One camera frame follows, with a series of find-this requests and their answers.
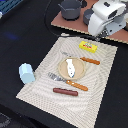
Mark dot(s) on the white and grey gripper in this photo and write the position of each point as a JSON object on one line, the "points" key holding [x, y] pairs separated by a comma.
{"points": [[108, 17]]}

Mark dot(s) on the yellow box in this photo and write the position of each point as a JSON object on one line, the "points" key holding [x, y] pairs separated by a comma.
{"points": [[88, 46]]}

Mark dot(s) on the white fish toy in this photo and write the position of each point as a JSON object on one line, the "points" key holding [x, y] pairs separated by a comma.
{"points": [[70, 68]]}

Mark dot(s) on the brown grilled sausage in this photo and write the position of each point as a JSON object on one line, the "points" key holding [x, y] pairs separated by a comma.
{"points": [[65, 91]]}

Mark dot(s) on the light blue cup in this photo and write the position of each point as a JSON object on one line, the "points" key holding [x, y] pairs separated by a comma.
{"points": [[26, 73]]}

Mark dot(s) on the dark grey frying pan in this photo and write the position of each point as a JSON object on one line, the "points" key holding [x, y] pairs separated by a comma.
{"points": [[87, 15]]}

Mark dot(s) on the dark grey pot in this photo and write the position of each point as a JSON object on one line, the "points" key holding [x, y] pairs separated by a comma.
{"points": [[70, 9]]}

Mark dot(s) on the round wooden plate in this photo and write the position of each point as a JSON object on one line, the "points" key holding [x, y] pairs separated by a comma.
{"points": [[79, 66]]}

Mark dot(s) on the knife with wooden handle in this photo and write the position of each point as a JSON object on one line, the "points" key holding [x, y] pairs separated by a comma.
{"points": [[82, 58]]}

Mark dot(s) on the fork with wooden handle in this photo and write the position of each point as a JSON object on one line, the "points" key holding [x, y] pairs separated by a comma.
{"points": [[69, 82]]}

